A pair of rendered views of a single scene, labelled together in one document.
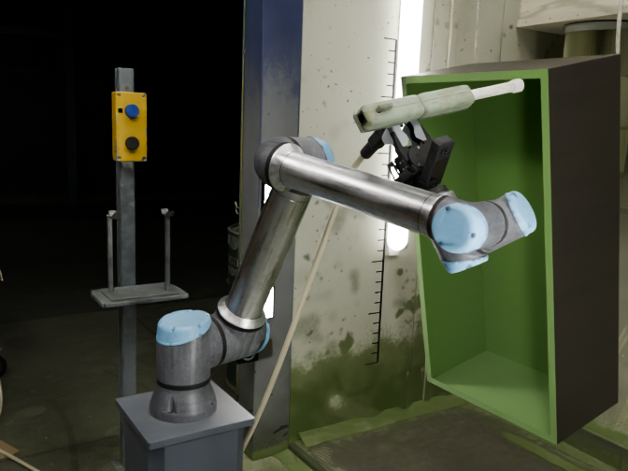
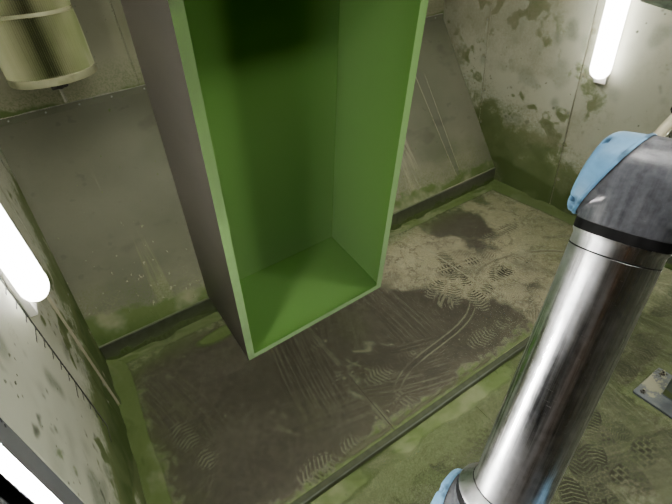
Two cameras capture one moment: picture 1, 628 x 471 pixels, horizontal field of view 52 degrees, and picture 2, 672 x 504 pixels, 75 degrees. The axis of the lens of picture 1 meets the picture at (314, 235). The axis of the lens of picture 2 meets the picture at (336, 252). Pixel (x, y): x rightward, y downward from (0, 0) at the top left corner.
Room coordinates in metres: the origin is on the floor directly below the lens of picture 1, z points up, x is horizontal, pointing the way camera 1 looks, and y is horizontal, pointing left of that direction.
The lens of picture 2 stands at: (2.04, 0.52, 1.66)
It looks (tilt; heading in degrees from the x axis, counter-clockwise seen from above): 37 degrees down; 274
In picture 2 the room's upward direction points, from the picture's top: 6 degrees counter-clockwise
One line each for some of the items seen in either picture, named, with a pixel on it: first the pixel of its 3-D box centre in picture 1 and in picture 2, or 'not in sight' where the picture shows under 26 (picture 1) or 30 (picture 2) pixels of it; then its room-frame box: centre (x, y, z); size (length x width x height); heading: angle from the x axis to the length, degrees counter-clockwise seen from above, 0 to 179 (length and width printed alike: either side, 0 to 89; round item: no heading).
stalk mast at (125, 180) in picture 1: (126, 277); not in sight; (2.53, 0.75, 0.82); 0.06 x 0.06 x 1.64; 33
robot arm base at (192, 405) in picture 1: (183, 392); not in sight; (1.73, 0.36, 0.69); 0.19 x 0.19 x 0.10
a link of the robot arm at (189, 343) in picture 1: (186, 345); not in sight; (1.74, 0.35, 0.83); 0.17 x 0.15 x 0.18; 137
